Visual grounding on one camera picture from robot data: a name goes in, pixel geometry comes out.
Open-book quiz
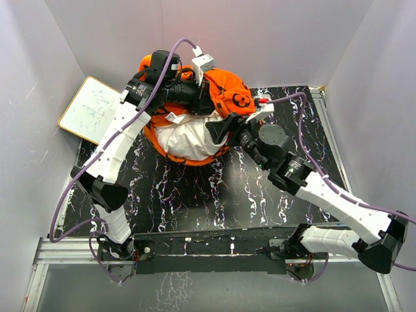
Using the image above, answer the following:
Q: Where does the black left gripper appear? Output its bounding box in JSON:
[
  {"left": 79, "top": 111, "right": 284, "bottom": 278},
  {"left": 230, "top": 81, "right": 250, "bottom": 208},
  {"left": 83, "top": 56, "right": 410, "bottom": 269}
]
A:
[{"left": 163, "top": 74, "right": 218, "bottom": 116}]

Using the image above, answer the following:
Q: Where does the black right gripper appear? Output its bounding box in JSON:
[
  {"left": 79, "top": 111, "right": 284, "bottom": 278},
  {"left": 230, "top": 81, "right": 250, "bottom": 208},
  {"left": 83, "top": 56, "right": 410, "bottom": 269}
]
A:
[{"left": 206, "top": 112, "right": 270, "bottom": 171}]

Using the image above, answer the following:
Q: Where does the orange patterned plush pillowcase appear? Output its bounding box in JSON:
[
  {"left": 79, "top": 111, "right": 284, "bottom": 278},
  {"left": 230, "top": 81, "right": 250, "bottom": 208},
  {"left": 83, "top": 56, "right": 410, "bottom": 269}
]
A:
[{"left": 144, "top": 68, "right": 255, "bottom": 166}]

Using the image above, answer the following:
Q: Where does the white pillow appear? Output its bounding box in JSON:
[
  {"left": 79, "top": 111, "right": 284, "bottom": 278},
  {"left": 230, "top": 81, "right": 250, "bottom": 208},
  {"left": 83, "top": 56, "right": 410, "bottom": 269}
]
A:
[{"left": 155, "top": 112, "right": 226, "bottom": 161}]

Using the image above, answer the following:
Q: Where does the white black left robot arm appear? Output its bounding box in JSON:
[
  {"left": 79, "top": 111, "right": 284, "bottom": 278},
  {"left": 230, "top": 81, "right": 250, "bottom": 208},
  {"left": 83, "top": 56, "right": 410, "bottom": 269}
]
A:
[{"left": 71, "top": 48, "right": 215, "bottom": 259}]

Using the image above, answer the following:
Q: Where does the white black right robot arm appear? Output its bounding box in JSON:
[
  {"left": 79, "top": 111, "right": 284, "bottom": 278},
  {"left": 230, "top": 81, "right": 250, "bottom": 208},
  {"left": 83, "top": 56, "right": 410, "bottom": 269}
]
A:
[{"left": 205, "top": 113, "right": 408, "bottom": 274}]

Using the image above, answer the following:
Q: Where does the small white dry-erase board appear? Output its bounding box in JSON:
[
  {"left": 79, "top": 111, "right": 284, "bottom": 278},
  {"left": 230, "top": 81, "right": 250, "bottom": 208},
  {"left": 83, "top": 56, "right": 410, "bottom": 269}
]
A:
[{"left": 58, "top": 76, "right": 120, "bottom": 144}]

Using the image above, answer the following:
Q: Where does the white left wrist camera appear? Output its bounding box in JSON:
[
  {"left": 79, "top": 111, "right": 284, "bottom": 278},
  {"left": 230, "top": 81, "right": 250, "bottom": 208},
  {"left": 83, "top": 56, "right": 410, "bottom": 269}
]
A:
[{"left": 191, "top": 45, "right": 215, "bottom": 86}]

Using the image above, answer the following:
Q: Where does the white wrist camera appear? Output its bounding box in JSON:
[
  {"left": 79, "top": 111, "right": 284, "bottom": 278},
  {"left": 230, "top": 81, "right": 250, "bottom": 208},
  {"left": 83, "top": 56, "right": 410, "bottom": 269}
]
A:
[
  {"left": 246, "top": 94, "right": 274, "bottom": 124},
  {"left": 191, "top": 45, "right": 215, "bottom": 86}
]

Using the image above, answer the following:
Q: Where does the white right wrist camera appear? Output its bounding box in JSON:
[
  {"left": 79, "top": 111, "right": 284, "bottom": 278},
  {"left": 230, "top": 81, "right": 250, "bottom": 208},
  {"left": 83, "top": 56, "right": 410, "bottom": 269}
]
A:
[{"left": 246, "top": 94, "right": 274, "bottom": 124}]

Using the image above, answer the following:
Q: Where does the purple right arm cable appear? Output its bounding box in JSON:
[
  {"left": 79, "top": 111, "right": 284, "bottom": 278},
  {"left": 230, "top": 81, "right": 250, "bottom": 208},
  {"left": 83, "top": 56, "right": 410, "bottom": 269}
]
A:
[{"left": 266, "top": 92, "right": 416, "bottom": 285}]

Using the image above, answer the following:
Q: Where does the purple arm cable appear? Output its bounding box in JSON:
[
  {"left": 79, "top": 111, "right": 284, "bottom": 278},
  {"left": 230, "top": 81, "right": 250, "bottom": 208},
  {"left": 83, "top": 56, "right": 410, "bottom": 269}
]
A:
[
  {"left": 49, "top": 38, "right": 198, "bottom": 287},
  {"left": 266, "top": 92, "right": 416, "bottom": 285}
]

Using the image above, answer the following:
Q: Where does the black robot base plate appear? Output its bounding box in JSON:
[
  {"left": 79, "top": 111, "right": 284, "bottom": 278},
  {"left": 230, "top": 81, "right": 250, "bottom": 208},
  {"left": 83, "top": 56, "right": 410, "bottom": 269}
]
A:
[{"left": 97, "top": 226, "right": 325, "bottom": 278}]

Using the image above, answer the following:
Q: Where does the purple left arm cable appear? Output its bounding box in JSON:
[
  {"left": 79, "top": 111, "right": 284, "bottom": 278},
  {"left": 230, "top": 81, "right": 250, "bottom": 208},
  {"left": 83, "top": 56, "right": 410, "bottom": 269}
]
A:
[{"left": 49, "top": 38, "right": 198, "bottom": 287}]

